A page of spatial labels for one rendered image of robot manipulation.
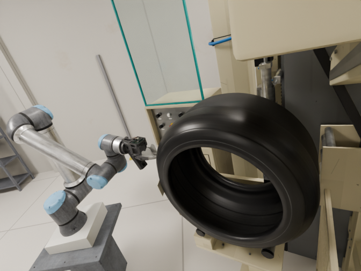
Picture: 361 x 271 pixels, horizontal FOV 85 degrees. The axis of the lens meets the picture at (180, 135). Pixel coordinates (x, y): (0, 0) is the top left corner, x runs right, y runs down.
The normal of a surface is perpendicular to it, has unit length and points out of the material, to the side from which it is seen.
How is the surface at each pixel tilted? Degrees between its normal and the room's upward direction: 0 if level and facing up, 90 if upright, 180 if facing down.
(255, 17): 90
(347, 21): 90
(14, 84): 90
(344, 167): 90
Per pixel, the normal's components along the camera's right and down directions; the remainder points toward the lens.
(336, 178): -0.48, 0.47
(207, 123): -0.49, -0.33
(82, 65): 0.00, 0.42
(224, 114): -0.21, -0.71
